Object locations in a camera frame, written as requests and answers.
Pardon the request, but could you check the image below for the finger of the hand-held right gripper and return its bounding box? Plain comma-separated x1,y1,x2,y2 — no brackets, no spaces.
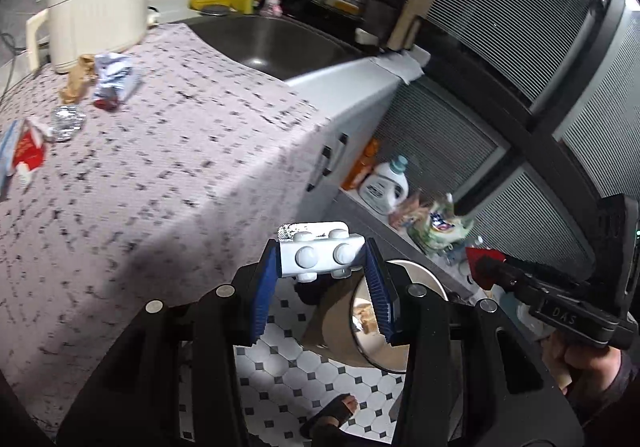
481,254,538,296

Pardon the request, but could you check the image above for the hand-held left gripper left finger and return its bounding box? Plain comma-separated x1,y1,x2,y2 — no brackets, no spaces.
55,239,280,447

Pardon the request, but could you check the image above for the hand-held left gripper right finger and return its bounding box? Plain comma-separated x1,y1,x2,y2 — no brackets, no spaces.
363,238,587,447

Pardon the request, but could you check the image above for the small red scrap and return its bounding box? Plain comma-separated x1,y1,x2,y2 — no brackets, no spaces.
465,247,508,290

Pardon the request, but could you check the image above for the brown round trash bin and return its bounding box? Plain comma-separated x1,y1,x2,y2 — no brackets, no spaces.
300,259,451,374

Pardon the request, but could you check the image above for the white toy brick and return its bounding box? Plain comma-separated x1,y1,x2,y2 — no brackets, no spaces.
277,222,364,284

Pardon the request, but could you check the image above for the red white carton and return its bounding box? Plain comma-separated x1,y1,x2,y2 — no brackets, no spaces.
9,117,51,184

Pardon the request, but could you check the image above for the person's right forearm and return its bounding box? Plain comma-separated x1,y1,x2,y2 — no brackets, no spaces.
567,344,640,425

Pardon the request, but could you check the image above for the person's right hand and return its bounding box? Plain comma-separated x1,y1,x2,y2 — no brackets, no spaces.
541,329,578,395

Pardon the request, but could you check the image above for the green plastic bag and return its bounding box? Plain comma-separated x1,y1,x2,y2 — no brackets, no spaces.
407,192,476,255

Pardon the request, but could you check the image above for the white laundry detergent bottle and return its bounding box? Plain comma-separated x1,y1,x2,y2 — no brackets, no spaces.
359,154,411,215

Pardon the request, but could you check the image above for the person's sandaled foot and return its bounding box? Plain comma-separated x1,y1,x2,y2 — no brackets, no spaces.
299,392,360,442

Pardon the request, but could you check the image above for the orange bottle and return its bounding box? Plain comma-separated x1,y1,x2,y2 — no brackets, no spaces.
342,137,381,192

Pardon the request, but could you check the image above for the steel sink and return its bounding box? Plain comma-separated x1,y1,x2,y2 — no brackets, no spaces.
186,13,365,82

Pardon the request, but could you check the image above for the crumpled foil ball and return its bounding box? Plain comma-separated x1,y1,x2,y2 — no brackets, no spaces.
50,104,87,142

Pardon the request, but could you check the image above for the crumpled white blue wrapper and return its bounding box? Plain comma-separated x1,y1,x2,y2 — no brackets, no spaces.
91,52,142,112

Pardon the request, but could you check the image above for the crumpled brown paper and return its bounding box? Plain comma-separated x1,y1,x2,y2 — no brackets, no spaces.
59,54,97,104

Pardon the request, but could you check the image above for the blue white packet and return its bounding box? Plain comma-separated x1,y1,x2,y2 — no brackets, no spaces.
0,119,25,195

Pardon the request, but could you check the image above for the black cabinet handle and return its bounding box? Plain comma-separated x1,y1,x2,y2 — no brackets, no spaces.
306,132,349,192

